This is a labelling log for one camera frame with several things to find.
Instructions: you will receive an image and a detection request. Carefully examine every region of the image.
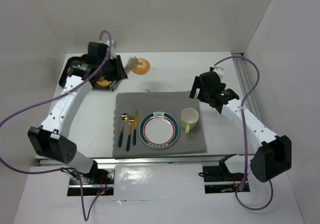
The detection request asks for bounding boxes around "orange glazed donut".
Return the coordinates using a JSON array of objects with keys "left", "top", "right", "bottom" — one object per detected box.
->
[{"left": 132, "top": 58, "right": 151, "bottom": 75}]

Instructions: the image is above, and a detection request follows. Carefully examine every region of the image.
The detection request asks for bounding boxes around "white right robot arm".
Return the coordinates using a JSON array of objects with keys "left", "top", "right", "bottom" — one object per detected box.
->
[{"left": 189, "top": 67, "right": 292, "bottom": 183}]

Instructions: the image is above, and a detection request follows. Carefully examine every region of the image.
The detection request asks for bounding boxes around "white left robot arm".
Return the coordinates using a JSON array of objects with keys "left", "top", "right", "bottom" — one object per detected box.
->
[{"left": 27, "top": 42, "right": 138, "bottom": 183}]

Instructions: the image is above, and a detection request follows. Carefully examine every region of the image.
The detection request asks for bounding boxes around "bread slice with crust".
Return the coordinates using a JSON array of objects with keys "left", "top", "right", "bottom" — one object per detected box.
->
[{"left": 96, "top": 77, "right": 112, "bottom": 88}]

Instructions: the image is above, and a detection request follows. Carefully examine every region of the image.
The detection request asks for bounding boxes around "grey placemat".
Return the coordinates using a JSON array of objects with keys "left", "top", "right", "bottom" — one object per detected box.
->
[{"left": 112, "top": 91, "right": 207, "bottom": 159}]

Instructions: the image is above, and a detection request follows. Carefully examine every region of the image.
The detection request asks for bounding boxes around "black food tray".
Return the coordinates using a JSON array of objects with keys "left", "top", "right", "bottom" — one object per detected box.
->
[{"left": 58, "top": 56, "right": 113, "bottom": 92}]

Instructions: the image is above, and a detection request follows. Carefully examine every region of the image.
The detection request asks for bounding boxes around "light green mug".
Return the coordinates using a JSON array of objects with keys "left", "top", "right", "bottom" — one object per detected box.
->
[{"left": 181, "top": 108, "right": 199, "bottom": 133}]

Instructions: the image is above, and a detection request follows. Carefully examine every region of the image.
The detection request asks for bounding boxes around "white plate green rim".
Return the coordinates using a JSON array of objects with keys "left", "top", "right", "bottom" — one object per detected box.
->
[{"left": 138, "top": 112, "right": 180, "bottom": 150}]

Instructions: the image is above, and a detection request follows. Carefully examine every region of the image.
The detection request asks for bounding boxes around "gold spoon green handle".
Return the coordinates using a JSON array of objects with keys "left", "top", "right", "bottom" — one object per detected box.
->
[{"left": 117, "top": 113, "right": 129, "bottom": 147}]

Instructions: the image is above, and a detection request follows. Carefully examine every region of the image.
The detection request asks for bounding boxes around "aluminium rail right side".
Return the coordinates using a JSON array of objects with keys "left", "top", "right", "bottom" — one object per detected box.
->
[{"left": 233, "top": 58, "right": 261, "bottom": 119}]

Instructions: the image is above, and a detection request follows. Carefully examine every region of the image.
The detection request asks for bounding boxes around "aluminium rail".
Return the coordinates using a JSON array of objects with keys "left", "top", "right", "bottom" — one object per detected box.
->
[
  {"left": 37, "top": 155, "right": 231, "bottom": 167},
  {"left": 233, "top": 58, "right": 261, "bottom": 119}
]

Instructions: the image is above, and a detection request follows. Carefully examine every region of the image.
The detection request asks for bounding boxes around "gold knife green handle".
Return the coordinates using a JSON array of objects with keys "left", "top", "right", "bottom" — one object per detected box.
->
[{"left": 132, "top": 111, "right": 139, "bottom": 146}]

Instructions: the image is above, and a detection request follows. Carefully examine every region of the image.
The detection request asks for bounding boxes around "gold fork green handle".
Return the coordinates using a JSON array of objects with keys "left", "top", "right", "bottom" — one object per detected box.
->
[{"left": 125, "top": 115, "right": 135, "bottom": 152}]

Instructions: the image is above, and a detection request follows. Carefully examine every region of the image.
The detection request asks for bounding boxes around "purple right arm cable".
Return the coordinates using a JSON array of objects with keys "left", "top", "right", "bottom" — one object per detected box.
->
[{"left": 212, "top": 56, "right": 274, "bottom": 211}]

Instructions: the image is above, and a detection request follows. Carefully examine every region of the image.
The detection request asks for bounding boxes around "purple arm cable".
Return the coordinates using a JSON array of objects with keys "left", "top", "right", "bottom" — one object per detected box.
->
[
  {"left": 0, "top": 30, "right": 116, "bottom": 222},
  {"left": 212, "top": 56, "right": 274, "bottom": 211}
]

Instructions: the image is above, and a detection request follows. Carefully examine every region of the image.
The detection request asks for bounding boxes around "aluminium rail front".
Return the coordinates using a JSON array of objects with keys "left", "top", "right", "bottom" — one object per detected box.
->
[{"left": 37, "top": 155, "right": 231, "bottom": 167}]

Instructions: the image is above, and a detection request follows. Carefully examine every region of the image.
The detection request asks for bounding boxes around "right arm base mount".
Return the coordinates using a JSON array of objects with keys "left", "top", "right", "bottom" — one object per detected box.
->
[{"left": 198, "top": 154, "right": 244, "bottom": 194}]

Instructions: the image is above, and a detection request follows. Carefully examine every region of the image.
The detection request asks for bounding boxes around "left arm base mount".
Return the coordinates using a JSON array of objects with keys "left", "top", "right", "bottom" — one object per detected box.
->
[{"left": 62, "top": 166, "right": 116, "bottom": 197}]

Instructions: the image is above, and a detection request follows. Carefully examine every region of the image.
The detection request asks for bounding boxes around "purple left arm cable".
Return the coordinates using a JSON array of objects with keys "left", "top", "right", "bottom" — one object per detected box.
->
[{"left": 0, "top": 30, "right": 116, "bottom": 222}]

